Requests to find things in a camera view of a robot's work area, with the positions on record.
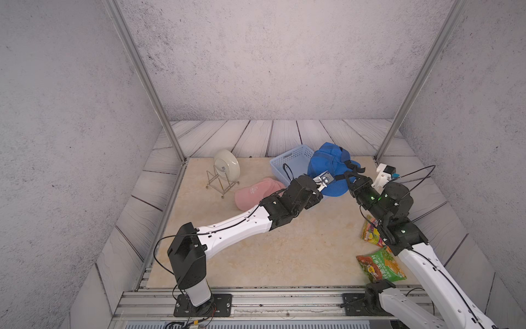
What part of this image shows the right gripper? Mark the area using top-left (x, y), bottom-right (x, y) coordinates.
top-left (344, 171), bottom-right (389, 228)

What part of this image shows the blue baseball cap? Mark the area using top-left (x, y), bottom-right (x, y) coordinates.
top-left (308, 142), bottom-right (365, 197)

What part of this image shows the pink baseball cap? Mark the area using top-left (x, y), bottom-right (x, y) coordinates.
top-left (234, 178), bottom-right (285, 211)

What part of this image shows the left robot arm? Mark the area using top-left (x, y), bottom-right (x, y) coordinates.
top-left (167, 171), bottom-right (334, 308)

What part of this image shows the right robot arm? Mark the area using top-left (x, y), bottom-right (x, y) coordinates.
top-left (346, 175), bottom-right (496, 328)

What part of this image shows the red yellow snack bag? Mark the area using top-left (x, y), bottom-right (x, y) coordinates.
top-left (360, 215), bottom-right (386, 248)

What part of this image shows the light blue plastic basket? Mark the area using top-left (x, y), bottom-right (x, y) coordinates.
top-left (270, 145), bottom-right (315, 186)

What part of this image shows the green snack bag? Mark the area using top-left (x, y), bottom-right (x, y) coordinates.
top-left (356, 247), bottom-right (407, 282)

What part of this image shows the white plate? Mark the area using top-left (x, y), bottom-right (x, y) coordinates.
top-left (214, 149), bottom-right (241, 182)

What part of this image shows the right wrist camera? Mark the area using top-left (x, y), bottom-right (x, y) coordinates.
top-left (372, 163), bottom-right (399, 193)

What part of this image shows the right camera cable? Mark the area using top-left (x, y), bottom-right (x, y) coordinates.
top-left (390, 164), bottom-right (437, 194)

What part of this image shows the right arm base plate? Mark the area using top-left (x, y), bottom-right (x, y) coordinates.
top-left (340, 292), bottom-right (391, 317)

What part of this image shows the right frame post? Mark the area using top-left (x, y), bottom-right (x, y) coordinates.
top-left (373, 0), bottom-right (468, 162)

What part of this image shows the frame post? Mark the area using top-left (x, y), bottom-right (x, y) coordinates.
top-left (103, 0), bottom-right (186, 162)
top-left (373, 0), bottom-right (468, 162)

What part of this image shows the wire plate rack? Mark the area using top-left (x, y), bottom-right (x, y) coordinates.
top-left (205, 166), bottom-right (239, 199)

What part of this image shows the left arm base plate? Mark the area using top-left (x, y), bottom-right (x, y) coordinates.
top-left (173, 293), bottom-right (232, 318)

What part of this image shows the left frame post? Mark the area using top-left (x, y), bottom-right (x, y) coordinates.
top-left (103, 0), bottom-right (186, 162)

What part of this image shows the aluminium mounting rail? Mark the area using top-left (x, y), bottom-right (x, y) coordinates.
top-left (108, 287), bottom-right (453, 329)

